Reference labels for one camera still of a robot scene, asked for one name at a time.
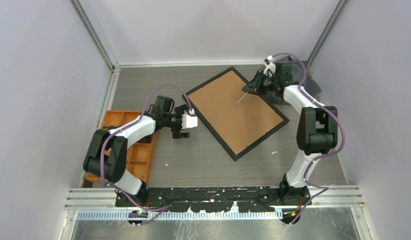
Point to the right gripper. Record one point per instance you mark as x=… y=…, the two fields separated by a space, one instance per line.
x=252 y=86

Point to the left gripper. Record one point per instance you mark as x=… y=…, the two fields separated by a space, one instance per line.
x=176 y=132

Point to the black picture frame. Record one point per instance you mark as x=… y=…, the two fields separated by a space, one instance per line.
x=238 y=128

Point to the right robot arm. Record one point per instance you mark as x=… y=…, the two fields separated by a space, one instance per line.
x=317 y=131

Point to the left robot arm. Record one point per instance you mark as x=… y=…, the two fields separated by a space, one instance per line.
x=129 y=183

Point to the orange wooden divided tray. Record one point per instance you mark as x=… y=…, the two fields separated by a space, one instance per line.
x=139 y=162

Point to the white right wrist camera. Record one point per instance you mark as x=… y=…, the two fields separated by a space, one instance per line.
x=270 y=67

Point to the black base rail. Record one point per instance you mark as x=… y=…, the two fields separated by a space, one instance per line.
x=247 y=199

